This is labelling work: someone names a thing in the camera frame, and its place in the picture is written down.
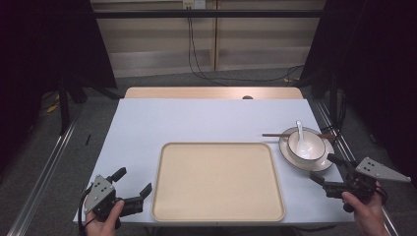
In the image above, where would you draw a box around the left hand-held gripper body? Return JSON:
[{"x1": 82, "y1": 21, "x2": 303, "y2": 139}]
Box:
[{"x1": 84, "y1": 174, "x2": 146, "y2": 230}]

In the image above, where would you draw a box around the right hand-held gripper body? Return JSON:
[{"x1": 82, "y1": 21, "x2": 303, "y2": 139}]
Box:
[{"x1": 322, "y1": 156, "x2": 412, "y2": 213}]

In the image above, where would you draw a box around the white plate with dark rim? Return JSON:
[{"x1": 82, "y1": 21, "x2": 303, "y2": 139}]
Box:
[{"x1": 278, "y1": 126, "x2": 336, "y2": 173}]

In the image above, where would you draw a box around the person's left hand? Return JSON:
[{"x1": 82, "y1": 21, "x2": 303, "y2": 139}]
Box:
[{"x1": 84, "y1": 199, "x2": 126, "y2": 236}]

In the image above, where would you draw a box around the person's right hand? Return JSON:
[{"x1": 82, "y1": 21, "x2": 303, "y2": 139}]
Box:
[{"x1": 340, "y1": 184, "x2": 390, "y2": 236}]

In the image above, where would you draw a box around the white bowl with dark rim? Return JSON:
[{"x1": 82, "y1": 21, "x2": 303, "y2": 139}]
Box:
[{"x1": 286, "y1": 130, "x2": 328, "y2": 165}]

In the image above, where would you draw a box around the white ceramic spoon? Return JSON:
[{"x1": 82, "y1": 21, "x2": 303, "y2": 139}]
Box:
[{"x1": 295, "y1": 119, "x2": 315, "y2": 159}]

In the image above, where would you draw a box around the brown wooden chopstick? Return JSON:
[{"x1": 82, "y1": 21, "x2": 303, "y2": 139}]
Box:
[
  {"x1": 262, "y1": 132, "x2": 337, "y2": 139},
  {"x1": 262, "y1": 133, "x2": 337, "y2": 141}
]

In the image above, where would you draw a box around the beige rectangular tray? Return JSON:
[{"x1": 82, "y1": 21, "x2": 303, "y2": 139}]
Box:
[{"x1": 150, "y1": 142, "x2": 286, "y2": 223}]

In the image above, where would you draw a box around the black metal stand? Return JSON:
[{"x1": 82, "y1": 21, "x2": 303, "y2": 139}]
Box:
[{"x1": 57, "y1": 74, "x2": 123, "y2": 136}]

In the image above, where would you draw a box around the light blue table mat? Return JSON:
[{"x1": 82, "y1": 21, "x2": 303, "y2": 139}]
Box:
[{"x1": 73, "y1": 97, "x2": 356, "y2": 228}]

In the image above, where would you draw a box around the dark curtain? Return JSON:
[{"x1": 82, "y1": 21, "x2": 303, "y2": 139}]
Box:
[
  {"x1": 0, "y1": 0, "x2": 118, "y2": 175},
  {"x1": 299, "y1": 0, "x2": 417, "y2": 188}
]

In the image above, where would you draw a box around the wooden table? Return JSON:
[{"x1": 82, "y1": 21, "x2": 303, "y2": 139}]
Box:
[{"x1": 123, "y1": 86, "x2": 305, "y2": 100}]

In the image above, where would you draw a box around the black horizontal metal bar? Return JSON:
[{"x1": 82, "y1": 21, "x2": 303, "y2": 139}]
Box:
[{"x1": 92, "y1": 9, "x2": 325, "y2": 20}]

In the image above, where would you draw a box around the aluminium floor rail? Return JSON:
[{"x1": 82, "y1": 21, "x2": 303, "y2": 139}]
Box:
[
  {"x1": 313, "y1": 99, "x2": 401, "y2": 236},
  {"x1": 5, "y1": 107, "x2": 85, "y2": 236}
]

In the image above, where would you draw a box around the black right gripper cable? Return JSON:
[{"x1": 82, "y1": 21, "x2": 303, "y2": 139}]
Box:
[{"x1": 373, "y1": 185, "x2": 389, "y2": 206}]

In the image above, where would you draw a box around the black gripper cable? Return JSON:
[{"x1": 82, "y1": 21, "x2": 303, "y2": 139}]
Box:
[
  {"x1": 77, "y1": 183, "x2": 98, "y2": 236},
  {"x1": 373, "y1": 185, "x2": 389, "y2": 206}
]

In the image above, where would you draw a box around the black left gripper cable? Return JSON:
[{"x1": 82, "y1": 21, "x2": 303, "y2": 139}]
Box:
[{"x1": 77, "y1": 183, "x2": 98, "y2": 236}]

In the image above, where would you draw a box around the black wall cable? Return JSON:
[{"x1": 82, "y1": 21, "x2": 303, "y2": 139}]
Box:
[{"x1": 186, "y1": 6, "x2": 307, "y2": 88}]

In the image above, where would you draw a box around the white wall socket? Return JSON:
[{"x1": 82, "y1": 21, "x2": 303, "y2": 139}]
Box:
[{"x1": 182, "y1": 0, "x2": 208, "y2": 10}]

